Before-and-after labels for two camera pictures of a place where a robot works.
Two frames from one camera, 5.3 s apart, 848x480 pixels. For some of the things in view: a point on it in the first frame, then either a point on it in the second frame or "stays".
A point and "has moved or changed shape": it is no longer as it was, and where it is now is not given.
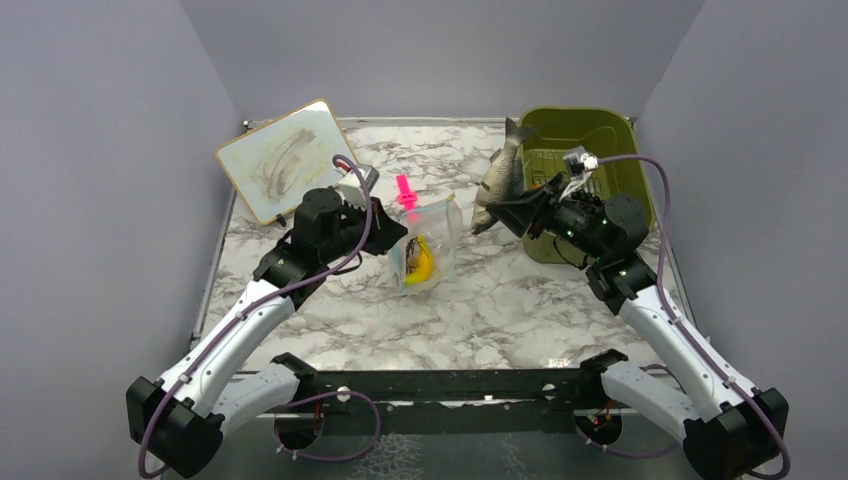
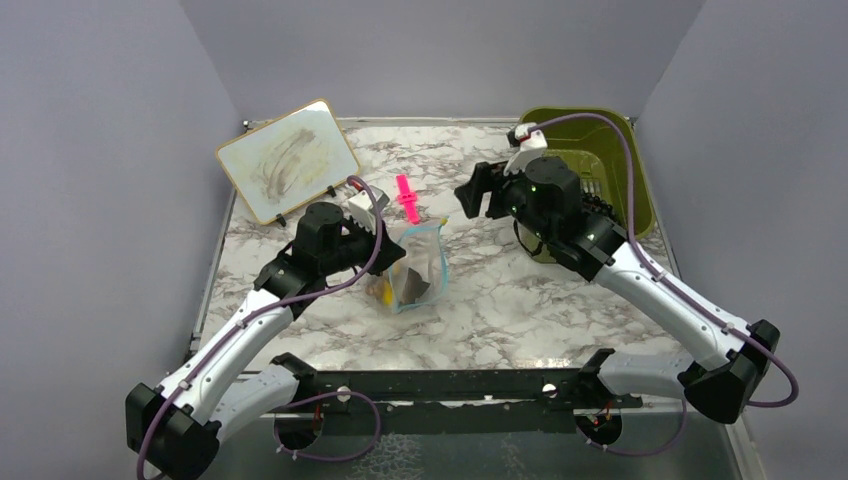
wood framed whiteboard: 275,163 stays
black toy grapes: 587,199 stays
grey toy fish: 503,180 has moved or changed shape
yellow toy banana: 424,269 → 387,293
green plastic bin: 608,135 stays
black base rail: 454,402 stays
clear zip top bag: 426,256 has moved or changed shape
